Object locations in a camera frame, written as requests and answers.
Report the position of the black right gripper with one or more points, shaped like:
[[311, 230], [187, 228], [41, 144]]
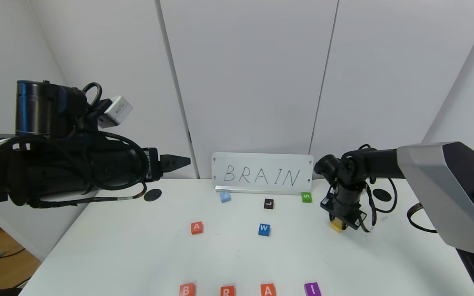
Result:
[[341, 217]]

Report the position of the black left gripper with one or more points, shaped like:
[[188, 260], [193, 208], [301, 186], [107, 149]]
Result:
[[152, 164]]

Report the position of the yellow letter block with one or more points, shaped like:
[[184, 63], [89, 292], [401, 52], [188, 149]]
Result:
[[335, 226]]

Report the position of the orange letter A block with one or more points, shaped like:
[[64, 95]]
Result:
[[268, 290], [196, 227]]

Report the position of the purple letter I block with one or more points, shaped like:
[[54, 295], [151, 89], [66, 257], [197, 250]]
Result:
[[312, 289]]

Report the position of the orange letter B block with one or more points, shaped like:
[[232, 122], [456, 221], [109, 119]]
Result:
[[187, 290]]

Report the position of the orange letter R block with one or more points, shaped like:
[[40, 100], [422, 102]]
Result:
[[227, 291]]

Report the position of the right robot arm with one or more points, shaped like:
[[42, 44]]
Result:
[[447, 189]]

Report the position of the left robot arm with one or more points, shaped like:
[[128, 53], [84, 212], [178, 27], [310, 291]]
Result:
[[39, 111]]

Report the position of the black round table grommet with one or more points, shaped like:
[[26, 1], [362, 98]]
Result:
[[153, 195], [383, 195]]

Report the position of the green letter S block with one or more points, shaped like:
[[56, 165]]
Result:
[[306, 198]]

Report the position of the white sign holder board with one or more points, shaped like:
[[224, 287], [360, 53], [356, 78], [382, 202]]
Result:
[[220, 164]]

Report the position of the light blue letter block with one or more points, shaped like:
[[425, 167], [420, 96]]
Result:
[[225, 197]]

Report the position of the black letter L block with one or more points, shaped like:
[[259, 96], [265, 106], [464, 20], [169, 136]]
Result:
[[268, 204]]

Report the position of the blue letter W block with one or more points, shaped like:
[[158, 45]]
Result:
[[263, 230]]

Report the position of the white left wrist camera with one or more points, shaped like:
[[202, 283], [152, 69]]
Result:
[[115, 111]]

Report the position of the aluminium sign holder rail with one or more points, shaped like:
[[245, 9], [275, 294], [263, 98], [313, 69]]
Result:
[[257, 192]]

